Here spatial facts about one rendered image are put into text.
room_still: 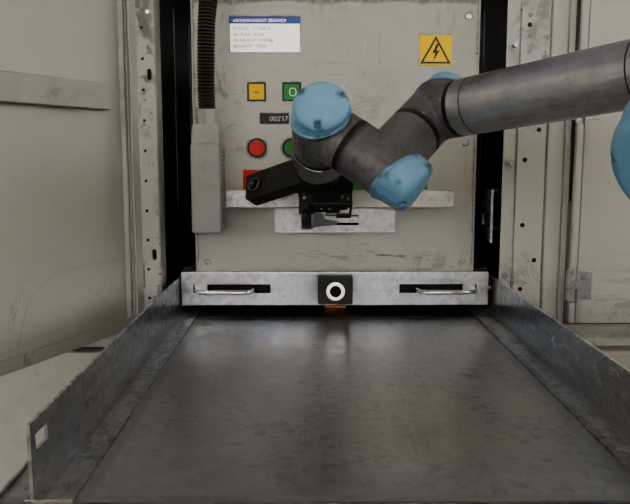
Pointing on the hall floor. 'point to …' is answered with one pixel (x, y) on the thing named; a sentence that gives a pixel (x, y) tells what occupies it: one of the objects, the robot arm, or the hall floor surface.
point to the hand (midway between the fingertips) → (305, 220)
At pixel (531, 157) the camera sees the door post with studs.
